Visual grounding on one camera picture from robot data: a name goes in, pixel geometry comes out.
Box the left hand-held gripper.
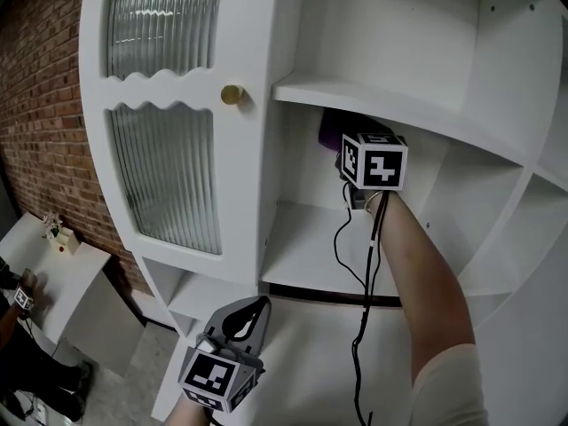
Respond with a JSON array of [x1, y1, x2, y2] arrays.
[[177, 295, 272, 415]]

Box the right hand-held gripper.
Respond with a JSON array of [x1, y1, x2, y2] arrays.
[[335, 131, 409, 210]]

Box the purple grey cleaning cloth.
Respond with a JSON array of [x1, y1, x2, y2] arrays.
[[318, 109, 352, 151]]

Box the white desk with hutch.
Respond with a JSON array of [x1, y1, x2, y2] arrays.
[[77, 0, 568, 341]]

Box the person's left forearm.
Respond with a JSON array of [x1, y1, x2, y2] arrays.
[[166, 396, 215, 426]]

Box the person's right forearm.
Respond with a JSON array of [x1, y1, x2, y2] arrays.
[[367, 191, 476, 390]]

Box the white table top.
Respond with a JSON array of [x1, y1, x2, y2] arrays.
[[153, 293, 568, 426]]

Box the gold round door knob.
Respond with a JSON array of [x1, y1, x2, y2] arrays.
[[220, 83, 246, 106]]

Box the small white side table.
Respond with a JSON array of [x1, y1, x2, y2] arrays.
[[0, 213, 144, 379]]

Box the white ribbed glass cabinet door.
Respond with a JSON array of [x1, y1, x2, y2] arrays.
[[78, 0, 272, 264]]

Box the white box with flowers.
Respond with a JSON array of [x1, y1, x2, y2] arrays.
[[42, 212, 80, 256]]

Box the thin metal bracelet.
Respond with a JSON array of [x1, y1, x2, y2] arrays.
[[364, 191, 385, 215]]

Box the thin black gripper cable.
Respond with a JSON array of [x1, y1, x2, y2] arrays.
[[333, 183, 370, 293]]

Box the thick black gripper cable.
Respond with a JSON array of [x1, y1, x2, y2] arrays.
[[351, 195, 388, 426]]

